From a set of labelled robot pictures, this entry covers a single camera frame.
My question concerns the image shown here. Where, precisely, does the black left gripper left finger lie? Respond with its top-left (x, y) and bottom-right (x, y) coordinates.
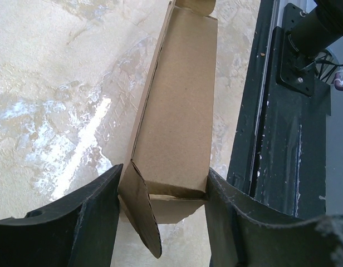
top-left (0, 165), bottom-right (123, 266)

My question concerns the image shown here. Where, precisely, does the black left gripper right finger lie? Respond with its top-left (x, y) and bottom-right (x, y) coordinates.
top-left (205, 169), bottom-right (343, 266)

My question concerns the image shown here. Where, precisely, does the brown cardboard paper box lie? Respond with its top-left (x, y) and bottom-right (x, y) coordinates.
top-left (118, 1), bottom-right (218, 258)

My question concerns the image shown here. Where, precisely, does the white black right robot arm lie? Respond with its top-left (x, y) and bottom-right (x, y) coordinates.
top-left (288, 0), bottom-right (343, 58)

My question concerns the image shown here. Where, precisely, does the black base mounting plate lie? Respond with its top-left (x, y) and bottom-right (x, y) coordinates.
top-left (227, 1), bottom-right (330, 219)

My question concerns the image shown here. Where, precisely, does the aluminium frame rail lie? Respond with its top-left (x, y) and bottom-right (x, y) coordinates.
top-left (249, 1), bottom-right (280, 197)

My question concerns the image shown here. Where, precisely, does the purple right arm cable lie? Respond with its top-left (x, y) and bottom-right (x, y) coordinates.
top-left (334, 69), bottom-right (343, 92)

